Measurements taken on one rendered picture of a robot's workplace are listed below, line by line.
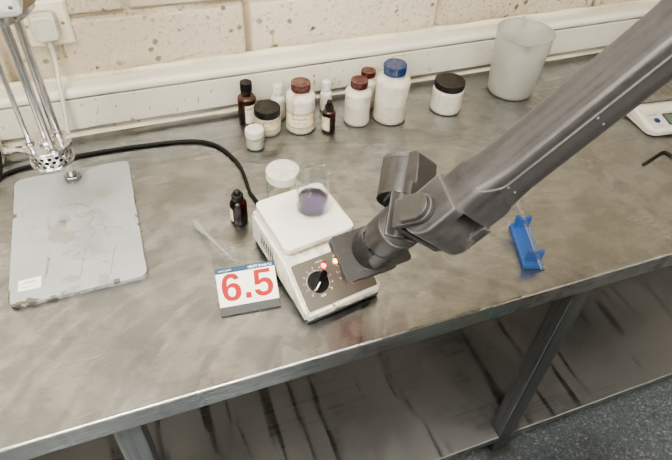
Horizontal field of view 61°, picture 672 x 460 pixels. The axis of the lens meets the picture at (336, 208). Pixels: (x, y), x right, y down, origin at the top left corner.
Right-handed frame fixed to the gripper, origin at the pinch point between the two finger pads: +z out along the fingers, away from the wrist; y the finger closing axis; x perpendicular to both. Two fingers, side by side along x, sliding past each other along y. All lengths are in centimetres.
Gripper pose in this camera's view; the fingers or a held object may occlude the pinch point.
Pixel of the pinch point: (351, 264)
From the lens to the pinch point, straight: 86.7
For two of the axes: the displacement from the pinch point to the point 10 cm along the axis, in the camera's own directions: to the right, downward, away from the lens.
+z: -2.8, 3.3, 9.0
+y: -8.8, 2.8, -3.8
